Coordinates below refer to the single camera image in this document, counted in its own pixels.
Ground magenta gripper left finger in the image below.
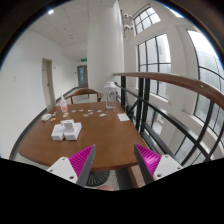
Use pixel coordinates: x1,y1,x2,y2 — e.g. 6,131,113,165
47,145,96,187

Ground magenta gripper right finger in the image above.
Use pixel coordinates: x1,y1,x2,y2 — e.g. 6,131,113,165
134,144,182,184

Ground black table base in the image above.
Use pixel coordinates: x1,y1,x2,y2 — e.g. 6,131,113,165
86,171,110,187

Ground white power strip block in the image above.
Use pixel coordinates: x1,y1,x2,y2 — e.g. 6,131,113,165
51,122,82,141

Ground brown wooden table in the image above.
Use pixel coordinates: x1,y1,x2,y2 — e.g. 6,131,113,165
18,102,146,171

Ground white paper sheet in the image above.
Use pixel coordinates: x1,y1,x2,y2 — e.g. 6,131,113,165
117,113,130,121

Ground wooden handrail black railing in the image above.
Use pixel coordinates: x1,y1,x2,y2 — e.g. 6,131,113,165
115,72,224,166

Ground hand sanitizer bottle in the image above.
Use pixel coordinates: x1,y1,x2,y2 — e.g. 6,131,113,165
60,95,68,113

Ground clear plastic water jug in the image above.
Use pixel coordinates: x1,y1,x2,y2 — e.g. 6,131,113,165
104,82,117,109

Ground grey door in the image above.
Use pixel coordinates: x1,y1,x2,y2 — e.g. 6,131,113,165
77,65,88,88

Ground hanging globe chandelier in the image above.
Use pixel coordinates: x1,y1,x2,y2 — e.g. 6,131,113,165
121,12,133,36

